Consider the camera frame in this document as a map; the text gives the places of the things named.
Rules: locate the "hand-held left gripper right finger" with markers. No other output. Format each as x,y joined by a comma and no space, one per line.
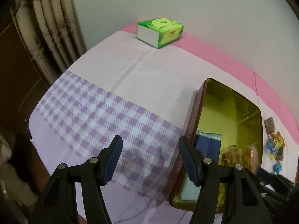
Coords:
190,163

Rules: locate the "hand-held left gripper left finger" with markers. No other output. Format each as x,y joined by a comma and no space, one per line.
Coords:
112,163

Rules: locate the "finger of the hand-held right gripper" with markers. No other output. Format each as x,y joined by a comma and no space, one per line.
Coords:
265,172

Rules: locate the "blue candy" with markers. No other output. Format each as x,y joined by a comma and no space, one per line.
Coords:
271,144
277,168

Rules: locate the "grey green snack block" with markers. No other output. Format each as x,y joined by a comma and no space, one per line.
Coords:
280,153

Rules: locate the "clear packet of orange snack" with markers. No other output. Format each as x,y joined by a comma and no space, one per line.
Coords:
236,156

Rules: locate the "yellow snack packet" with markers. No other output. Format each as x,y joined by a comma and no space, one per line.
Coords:
280,138

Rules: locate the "pink grey snack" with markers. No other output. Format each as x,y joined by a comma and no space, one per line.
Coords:
269,124

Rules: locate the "brown tin box gold inside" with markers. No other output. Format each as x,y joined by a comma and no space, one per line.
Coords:
233,112

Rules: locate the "pink and purple checked tablecloth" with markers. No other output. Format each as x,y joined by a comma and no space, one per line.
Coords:
140,86

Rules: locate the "beige cloth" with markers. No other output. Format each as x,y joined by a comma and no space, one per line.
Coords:
14,172

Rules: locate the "green tissue pack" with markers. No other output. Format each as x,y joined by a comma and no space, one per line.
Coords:
163,31

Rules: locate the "beige patterned curtain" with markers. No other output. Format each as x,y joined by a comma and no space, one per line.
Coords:
46,28

